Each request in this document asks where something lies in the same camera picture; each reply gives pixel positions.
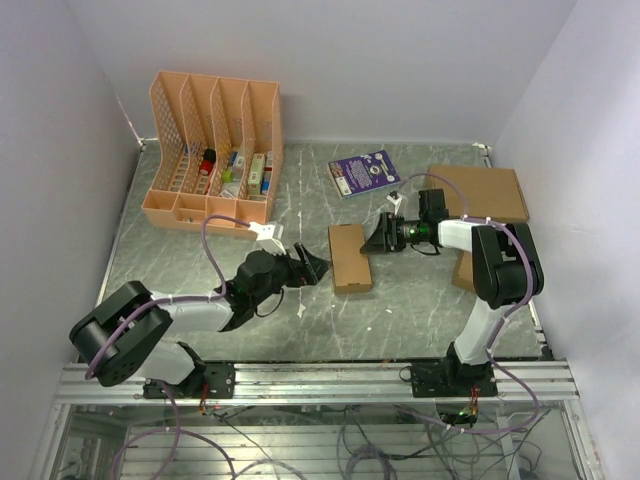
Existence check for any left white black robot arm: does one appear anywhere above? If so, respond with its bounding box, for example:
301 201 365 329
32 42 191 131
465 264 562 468
69 243 331 399

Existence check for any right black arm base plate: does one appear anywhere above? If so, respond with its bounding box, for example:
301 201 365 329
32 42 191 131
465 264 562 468
399 359 498 399

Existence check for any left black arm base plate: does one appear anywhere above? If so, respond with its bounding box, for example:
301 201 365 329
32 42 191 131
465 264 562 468
170 362 236 400

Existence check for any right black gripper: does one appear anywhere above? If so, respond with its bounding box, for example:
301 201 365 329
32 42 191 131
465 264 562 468
360 212 427 253

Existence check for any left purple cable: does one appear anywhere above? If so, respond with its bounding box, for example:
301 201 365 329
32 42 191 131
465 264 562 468
83 214 256 382

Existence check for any red black bottle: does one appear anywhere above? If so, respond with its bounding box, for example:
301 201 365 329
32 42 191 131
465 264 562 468
199 148 217 176

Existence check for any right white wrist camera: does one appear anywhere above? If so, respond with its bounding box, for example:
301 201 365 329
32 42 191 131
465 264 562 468
387 191 406 216

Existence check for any aluminium rail frame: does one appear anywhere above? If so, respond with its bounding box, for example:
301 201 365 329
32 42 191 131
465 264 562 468
31 359 605 479

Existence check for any small folded cardboard box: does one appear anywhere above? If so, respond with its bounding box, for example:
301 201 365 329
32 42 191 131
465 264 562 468
451 251 475 293

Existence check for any white green carton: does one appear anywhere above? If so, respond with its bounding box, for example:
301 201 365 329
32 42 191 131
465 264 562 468
247 153 265 196

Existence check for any brown cardboard box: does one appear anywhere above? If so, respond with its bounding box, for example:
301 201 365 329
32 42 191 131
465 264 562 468
328 224 373 295

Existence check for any pink plastic file organizer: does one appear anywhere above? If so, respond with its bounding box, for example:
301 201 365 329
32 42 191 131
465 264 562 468
142 71 284 238

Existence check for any purple book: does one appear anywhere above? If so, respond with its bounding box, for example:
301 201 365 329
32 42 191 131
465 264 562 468
327 150 401 199

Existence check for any large folded cardboard box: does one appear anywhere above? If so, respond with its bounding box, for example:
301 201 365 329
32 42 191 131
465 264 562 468
426 165 529 223

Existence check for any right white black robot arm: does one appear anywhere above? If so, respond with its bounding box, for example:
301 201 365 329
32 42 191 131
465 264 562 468
360 189 544 396

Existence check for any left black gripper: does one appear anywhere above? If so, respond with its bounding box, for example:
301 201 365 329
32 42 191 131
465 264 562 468
251 241 331 306

